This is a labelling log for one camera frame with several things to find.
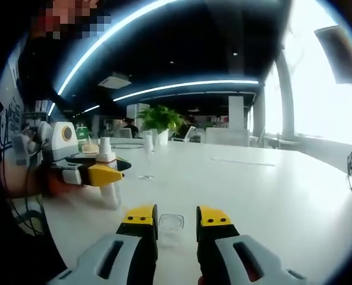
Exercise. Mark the white office chair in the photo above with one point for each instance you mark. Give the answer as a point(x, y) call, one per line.
point(183, 133)

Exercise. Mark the green potted plant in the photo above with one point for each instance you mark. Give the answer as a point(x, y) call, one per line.
point(161, 118)

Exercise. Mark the person's dark shirt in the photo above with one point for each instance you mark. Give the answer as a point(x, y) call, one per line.
point(21, 258)

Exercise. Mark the person's right hand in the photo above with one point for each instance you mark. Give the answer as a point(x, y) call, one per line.
point(200, 281)

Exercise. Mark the short ceiling light strip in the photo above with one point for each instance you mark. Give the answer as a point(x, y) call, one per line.
point(92, 109)
point(51, 109)

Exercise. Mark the storage shelf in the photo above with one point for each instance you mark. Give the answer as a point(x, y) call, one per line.
point(37, 111)

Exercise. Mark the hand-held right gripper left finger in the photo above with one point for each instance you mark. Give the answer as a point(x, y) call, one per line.
point(137, 249)

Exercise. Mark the dark hanging monitor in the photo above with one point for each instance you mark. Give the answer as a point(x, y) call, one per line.
point(342, 53)

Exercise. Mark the straight ceiling light strip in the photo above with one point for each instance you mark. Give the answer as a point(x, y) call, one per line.
point(194, 85)

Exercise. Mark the green box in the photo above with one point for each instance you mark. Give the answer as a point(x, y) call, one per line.
point(82, 138)

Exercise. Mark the long curved ceiling light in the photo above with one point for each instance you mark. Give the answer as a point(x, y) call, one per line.
point(95, 47)

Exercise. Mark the white pump bottle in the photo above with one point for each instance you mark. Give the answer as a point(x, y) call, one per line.
point(106, 145)

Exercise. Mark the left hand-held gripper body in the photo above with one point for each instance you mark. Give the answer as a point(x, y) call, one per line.
point(58, 145)

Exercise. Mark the tan wooden box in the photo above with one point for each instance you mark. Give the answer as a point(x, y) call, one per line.
point(91, 148)

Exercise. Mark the white side table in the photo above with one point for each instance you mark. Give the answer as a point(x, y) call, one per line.
point(284, 141)

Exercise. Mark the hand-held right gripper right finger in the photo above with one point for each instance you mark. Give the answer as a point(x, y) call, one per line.
point(214, 246)

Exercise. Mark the ceiling air vent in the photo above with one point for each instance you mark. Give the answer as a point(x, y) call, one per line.
point(114, 82)

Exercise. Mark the small square clear cover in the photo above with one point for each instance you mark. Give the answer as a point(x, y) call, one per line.
point(171, 222)

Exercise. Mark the person's left hand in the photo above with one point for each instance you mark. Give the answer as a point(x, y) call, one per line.
point(63, 188)

